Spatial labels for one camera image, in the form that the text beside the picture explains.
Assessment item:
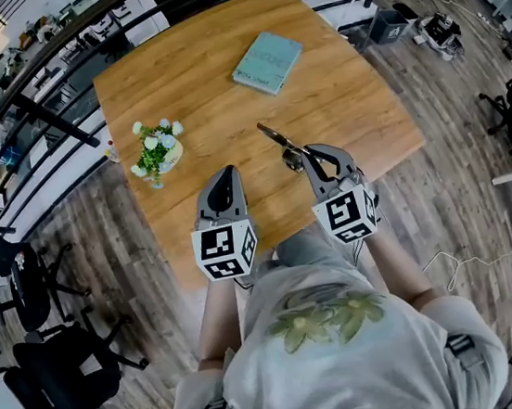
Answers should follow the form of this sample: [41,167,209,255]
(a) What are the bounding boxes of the white cable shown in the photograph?
[417,224,512,295]

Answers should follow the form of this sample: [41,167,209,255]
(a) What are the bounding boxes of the grey device with cables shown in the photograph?
[412,7,468,67]

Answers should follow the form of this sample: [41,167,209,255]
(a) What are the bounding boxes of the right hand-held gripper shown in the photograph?
[299,135,382,249]

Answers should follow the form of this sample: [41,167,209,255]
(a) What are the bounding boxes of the person's left forearm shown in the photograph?
[185,274,250,372]

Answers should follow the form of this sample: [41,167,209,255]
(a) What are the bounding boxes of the person's right forearm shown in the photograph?
[361,222,439,313]

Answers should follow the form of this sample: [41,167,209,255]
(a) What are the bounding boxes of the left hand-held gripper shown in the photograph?
[182,162,264,285]

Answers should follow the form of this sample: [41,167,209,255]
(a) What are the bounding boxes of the dark blue bin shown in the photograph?
[364,5,414,48]

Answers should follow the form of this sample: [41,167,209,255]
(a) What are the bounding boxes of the person's grey trousers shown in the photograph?
[272,218,361,275]

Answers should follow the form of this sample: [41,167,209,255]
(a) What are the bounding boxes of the person's white printed shirt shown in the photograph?
[146,232,512,409]

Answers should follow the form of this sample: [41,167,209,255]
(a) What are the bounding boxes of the small bottle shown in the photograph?
[104,139,122,166]

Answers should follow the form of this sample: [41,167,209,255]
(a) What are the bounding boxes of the large black office chair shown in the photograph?
[0,308,157,409]

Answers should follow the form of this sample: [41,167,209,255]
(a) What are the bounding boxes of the metal object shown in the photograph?
[255,115,317,179]

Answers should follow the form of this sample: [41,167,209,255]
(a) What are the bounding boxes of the potted plant with pale flowers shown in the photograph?
[123,114,193,193]

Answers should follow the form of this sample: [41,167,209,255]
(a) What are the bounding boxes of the black office chair with sticker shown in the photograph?
[0,234,96,338]

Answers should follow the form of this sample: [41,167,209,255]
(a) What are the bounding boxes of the teal book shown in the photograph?
[226,27,311,102]

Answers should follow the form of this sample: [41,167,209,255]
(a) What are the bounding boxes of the wooden table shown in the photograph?
[83,0,442,302]

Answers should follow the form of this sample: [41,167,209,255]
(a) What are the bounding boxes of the black metal railing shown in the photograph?
[0,0,426,246]

